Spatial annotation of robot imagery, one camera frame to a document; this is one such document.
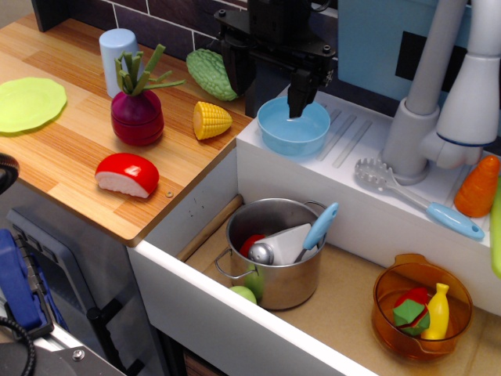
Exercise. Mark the green red toy vegetable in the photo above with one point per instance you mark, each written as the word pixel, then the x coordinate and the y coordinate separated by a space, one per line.
pixel 410 312

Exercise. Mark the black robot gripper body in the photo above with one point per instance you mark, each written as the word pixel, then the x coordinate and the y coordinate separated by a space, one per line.
pixel 280 34

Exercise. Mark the light blue backboard panel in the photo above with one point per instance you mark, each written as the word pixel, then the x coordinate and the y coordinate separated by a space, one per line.
pixel 378 49

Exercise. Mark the orange transparent bowl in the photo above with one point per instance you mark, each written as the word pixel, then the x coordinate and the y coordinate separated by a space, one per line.
pixel 407 272

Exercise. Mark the yellow toy corn half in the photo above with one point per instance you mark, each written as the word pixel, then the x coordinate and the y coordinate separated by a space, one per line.
pixel 210 120

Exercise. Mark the silver toy shaker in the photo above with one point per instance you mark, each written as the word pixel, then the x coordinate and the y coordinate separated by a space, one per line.
pixel 261 253

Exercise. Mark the blue clamp tool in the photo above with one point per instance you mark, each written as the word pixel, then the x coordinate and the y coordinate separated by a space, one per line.
pixel 29 301

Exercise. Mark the orange toy carrot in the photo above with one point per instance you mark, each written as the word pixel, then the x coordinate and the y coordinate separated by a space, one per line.
pixel 476 196

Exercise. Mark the red white toy sushi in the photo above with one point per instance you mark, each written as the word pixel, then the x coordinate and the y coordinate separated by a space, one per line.
pixel 127 173

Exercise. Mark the purple toy beet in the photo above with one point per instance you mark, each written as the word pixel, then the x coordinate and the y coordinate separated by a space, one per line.
pixel 136 111

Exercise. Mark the green toy apple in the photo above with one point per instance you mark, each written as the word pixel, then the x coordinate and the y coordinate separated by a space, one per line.
pixel 245 292

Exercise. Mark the green toy bitter gourd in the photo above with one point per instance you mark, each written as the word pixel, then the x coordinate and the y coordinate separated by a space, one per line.
pixel 208 70

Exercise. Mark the green toy item right edge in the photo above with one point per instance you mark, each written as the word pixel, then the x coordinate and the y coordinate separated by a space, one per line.
pixel 494 231

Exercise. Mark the yellow toy bottle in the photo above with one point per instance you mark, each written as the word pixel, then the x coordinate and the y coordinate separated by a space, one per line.
pixel 438 309

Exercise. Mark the white toy sink unit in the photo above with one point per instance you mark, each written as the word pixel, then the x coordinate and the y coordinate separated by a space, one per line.
pixel 329 334

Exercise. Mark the red toy tomato in pot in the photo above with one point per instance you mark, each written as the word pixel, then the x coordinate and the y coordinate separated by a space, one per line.
pixel 244 249

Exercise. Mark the green plastic plate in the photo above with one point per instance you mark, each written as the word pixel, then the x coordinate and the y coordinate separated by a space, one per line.
pixel 29 103

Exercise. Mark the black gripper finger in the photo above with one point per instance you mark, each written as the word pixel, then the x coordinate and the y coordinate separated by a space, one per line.
pixel 301 92
pixel 239 65

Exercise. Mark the light blue plastic bowl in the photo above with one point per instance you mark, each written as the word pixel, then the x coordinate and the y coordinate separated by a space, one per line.
pixel 293 136

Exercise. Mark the blue handled utensil in pot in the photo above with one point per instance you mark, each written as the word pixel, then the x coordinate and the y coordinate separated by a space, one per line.
pixel 318 230

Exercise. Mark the stainless steel pot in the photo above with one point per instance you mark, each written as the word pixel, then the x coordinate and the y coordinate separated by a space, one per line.
pixel 274 287

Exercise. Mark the pasta spoon blue handle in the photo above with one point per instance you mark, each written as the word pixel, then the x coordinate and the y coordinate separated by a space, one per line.
pixel 377 174

